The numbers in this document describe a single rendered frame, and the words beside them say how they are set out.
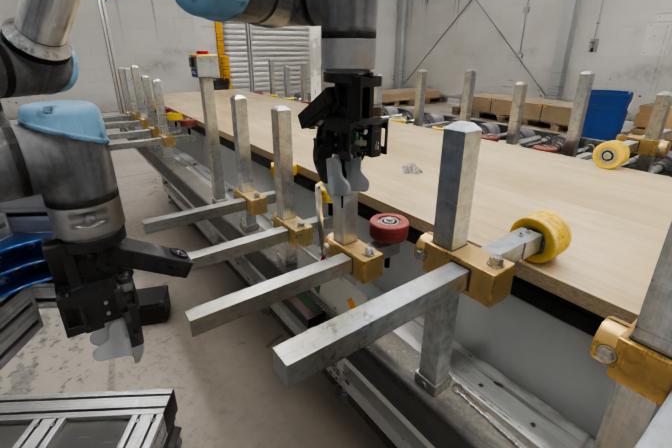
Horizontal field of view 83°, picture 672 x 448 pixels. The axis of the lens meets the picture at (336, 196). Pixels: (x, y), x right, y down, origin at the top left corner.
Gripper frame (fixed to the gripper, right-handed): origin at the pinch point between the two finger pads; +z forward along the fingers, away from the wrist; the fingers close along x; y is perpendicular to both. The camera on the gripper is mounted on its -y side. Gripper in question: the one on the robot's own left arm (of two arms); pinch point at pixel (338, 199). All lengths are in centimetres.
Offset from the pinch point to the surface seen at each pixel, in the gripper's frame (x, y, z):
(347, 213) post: 7.2, -6.9, 6.9
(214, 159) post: 6, -83, 14
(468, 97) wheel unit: 115, -60, -3
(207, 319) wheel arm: -22.5, -2.7, 15.5
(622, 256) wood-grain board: 40, 29, 10
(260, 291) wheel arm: -13.3, -3.5, 14.6
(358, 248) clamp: 8.0, -4.1, 13.6
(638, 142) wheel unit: 114, 6, 5
